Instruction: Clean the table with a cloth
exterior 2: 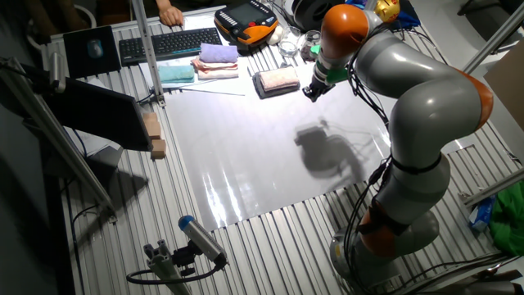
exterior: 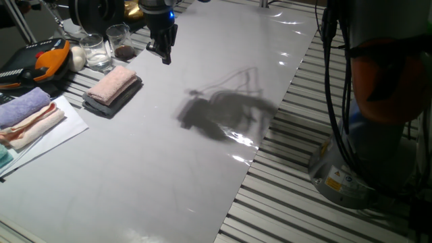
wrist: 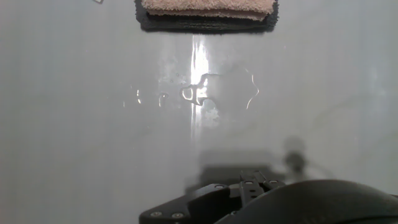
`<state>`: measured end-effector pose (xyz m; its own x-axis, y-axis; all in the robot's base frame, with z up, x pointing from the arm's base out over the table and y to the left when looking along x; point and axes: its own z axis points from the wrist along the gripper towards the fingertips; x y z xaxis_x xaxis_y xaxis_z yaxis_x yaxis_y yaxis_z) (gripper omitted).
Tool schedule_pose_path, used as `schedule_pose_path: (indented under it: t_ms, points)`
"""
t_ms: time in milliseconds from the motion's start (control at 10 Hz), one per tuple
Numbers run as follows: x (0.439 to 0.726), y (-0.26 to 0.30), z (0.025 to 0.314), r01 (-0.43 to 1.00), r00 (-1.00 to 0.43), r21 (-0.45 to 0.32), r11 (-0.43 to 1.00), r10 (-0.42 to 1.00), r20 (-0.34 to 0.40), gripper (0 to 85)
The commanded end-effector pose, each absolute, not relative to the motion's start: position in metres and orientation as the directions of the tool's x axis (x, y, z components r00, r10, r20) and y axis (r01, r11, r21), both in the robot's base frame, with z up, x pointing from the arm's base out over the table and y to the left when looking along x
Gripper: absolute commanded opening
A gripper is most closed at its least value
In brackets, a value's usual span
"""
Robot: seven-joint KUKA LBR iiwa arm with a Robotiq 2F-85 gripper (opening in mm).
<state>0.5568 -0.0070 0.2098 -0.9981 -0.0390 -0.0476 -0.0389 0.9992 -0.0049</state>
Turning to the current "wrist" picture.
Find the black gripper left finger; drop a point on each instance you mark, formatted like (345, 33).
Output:
(199, 202)

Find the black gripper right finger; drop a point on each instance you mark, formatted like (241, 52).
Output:
(252, 186)

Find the pink terry cloth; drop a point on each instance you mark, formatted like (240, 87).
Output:
(208, 7)

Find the dark grey terry cloth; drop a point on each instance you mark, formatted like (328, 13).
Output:
(202, 27)

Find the clear water puddle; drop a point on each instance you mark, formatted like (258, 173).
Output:
(230, 90)

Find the grey plastic table mat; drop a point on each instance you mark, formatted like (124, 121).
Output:
(62, 140)

